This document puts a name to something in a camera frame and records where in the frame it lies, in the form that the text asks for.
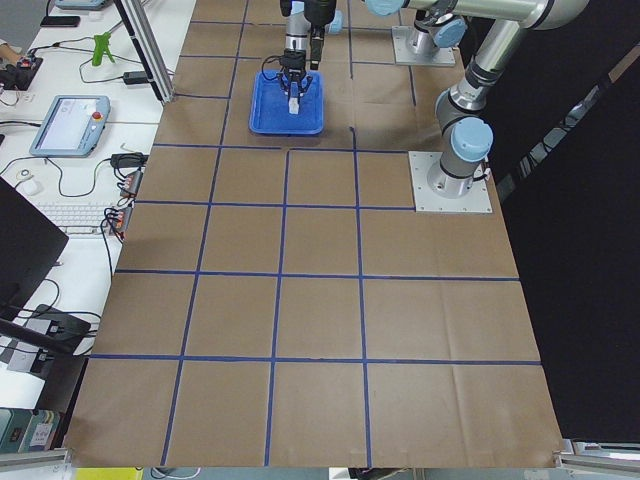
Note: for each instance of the black smartphone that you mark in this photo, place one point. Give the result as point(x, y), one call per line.
point(52, 21)

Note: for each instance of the green handled reacher grabber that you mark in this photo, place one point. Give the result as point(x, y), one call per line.
point(101, 49)

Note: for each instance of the aluminium frame post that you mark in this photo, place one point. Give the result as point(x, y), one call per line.
point(138, 27)

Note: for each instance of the black monitor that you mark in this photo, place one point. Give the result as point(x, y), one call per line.
point(30, 246)

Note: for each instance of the teach pendant tablet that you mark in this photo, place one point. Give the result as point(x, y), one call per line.
point(72, 126)

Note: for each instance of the white keyboard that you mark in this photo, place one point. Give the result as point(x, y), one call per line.
point(86, 219)

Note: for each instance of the blue plastic tray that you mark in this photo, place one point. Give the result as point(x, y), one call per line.
point(270, 113)

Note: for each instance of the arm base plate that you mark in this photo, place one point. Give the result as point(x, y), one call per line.
point(413, 47)
point(436, 192)

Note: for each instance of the brown paper table cover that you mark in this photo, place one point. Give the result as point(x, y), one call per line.
point(278, 300)

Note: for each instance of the white computer mouse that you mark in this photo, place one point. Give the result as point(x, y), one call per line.
point(31, 187)

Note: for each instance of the black power adapter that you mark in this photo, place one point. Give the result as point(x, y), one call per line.
point(135, 78)

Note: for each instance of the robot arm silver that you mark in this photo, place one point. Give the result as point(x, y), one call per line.
point(360, 30)
point(467, 138)

